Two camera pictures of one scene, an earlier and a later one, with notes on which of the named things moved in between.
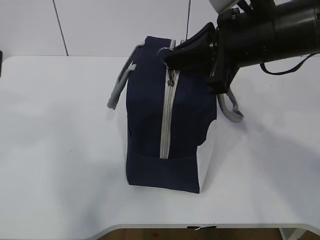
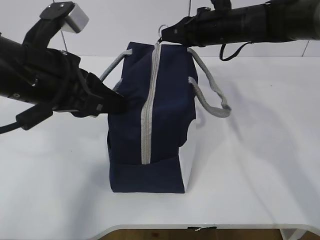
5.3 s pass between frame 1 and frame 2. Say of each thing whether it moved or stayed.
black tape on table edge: stayed
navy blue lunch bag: moved
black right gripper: moved
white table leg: stayed
